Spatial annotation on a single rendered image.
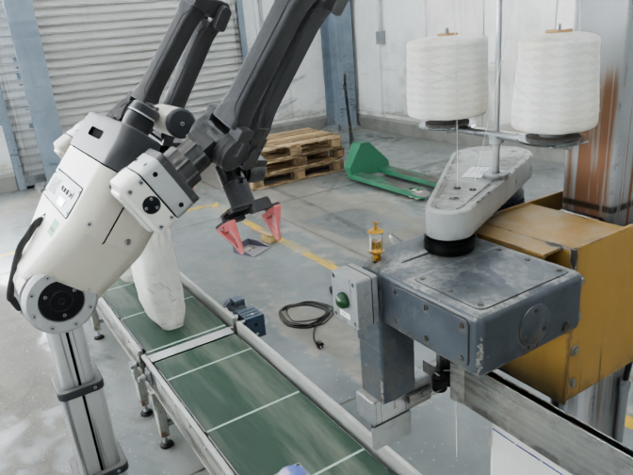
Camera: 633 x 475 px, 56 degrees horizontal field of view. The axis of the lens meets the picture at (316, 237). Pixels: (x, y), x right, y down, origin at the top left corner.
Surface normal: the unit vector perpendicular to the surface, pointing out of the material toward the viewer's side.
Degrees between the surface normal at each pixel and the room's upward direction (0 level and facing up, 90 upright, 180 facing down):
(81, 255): 115
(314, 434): 0
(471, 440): 0
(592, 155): 90
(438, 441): 0
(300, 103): 90
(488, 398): 90
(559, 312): 90
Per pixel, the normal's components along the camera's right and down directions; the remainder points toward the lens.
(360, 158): 0.50, 0.00
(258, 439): -0.08, -0.93
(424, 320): -0.84, 0.25
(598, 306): 0.54, 0.25
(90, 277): 0.18, 0.69
